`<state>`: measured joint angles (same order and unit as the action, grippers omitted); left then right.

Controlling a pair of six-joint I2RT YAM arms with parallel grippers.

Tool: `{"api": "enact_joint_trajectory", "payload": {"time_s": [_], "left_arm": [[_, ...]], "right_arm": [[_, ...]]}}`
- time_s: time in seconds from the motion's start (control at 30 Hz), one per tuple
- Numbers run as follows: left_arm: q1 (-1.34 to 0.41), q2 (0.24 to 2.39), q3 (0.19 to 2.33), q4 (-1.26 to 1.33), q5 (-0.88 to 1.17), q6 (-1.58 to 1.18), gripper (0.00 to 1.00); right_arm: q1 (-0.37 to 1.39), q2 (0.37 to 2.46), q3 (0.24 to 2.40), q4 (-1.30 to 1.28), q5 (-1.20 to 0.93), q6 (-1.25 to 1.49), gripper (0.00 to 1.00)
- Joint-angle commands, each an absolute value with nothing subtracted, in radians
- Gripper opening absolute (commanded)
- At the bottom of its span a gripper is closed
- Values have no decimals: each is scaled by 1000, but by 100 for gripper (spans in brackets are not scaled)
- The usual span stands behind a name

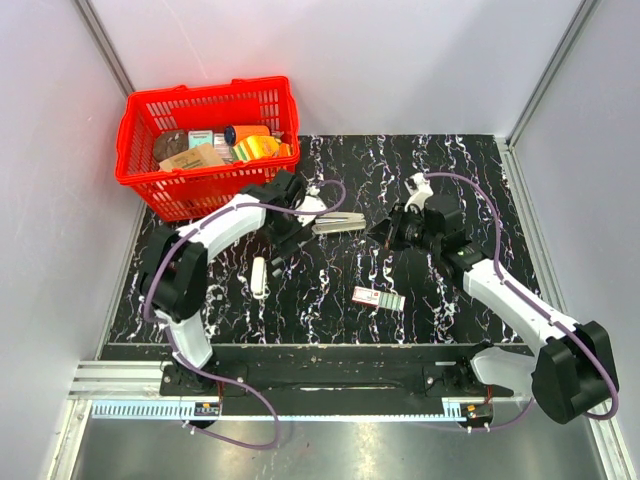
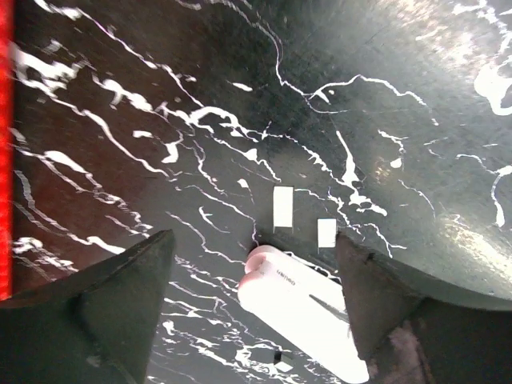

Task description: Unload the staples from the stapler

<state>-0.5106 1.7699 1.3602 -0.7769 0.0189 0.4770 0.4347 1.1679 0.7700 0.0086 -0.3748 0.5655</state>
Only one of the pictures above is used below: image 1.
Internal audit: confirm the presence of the brown cardboard box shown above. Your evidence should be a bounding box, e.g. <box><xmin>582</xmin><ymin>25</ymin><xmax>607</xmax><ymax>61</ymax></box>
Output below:
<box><xmin>159</xmin><ymin>143</ymin><xmax>225</xmax><ymax>172</ymax></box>

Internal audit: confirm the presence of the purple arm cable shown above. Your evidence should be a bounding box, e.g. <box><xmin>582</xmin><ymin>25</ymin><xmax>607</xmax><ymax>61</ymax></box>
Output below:
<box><xmin>424</xmin><ymin>172</ymin><xmax>619</xmax><ymax>432</ymax></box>
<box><xmin>141</xmin><ymin>179</ymin><xmax>347</xmax><ymax>449</ymax></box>

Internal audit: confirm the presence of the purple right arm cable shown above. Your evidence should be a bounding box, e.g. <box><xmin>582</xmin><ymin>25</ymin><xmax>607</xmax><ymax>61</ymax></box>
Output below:
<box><xmin>424</xmin><ymin>172</ymin><xmax>619</xmax><ymax>432</ymax></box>

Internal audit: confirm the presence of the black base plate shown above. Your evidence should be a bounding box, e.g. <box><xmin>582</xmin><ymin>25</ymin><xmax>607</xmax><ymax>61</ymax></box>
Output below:
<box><xmin>159</xmin><ymin>344</ymin><xmax>515</xmax><ymax>401</ymax></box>

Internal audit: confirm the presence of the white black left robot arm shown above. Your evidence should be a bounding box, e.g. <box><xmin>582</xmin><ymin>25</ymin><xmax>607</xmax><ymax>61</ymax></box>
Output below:
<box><xmin>138</xmin><ymin>170</ymin><xmax>326</xmax><ymax>396</ymax></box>

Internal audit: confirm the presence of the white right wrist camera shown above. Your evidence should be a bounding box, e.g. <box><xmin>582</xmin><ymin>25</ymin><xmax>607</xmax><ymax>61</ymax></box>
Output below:
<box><xmin>404</xmin><ymin>173</ymin><xmax>433</xmax><ymax>211</ymax></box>

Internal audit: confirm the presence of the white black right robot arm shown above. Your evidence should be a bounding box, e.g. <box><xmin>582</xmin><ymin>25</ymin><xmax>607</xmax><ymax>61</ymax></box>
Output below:
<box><xmin>368</xmin><ymin>194</ymin><xmax>619</xmax><ymax>424</ymax></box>

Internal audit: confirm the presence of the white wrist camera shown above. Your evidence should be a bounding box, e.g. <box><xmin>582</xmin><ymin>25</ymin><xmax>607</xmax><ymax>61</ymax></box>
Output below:
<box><xmin>298</xmin><ymin>186</ymin><xmax>327</xmax><ymax>215</ymax></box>
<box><xmin>404</xmin><ymin>173</ymin><xmax>433</xmax><ymax>211</ymax></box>

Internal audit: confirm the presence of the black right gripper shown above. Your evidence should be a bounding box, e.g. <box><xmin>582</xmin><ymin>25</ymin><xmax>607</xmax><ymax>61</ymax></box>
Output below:
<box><xmin>363</xmin><ymin>203</ymin><xmax>440</xmax><ymax>255</ymax></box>

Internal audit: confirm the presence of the orange cylinder can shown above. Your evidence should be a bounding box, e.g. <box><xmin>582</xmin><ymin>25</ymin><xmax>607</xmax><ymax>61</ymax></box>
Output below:
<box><xmin>223</xmin><ymin>125</ymin><xmax>271</xmax><ymax>146</ymax></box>

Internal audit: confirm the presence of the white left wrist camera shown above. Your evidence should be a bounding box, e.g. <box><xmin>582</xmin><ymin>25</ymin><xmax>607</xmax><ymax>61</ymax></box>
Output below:
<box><xmin>298</xmin><ymin>186</ymin><xmax>327</xmax><ymax>215</ymax></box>

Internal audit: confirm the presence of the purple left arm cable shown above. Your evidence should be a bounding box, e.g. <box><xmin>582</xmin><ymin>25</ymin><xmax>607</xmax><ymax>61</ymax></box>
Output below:
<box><xmin>141</xmin><ymin>179</ymin><xmax>347</xmax><ymax>449</ymax></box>

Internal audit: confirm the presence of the staple box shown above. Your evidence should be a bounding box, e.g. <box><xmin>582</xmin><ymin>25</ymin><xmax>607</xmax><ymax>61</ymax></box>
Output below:
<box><xmin>352</xmin><ymin>286</ymin><xmax>405</xmax><ymax>312</ymax></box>

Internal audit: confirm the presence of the red plastic basket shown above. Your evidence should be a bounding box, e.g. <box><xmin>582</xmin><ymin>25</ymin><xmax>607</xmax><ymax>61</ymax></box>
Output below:
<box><xmin>115</xmin><ymin>76</ymin><xmax>300</xmax><ymax>222</ymax></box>

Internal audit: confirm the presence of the yellow green snack pack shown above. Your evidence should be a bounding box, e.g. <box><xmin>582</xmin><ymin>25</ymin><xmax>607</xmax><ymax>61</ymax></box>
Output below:
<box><xmin>231</xmin><ymin>135</ymin><xmax>293</xmax><ymax>163</ymax></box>

